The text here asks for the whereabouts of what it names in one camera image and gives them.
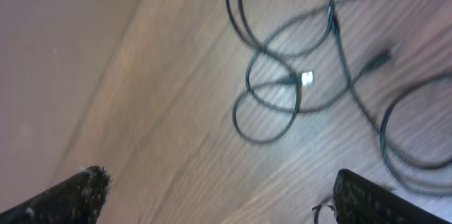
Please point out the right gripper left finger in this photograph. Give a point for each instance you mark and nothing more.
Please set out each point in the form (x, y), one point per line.
(78, 199)

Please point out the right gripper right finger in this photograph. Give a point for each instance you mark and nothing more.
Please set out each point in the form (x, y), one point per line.
(360, 201)

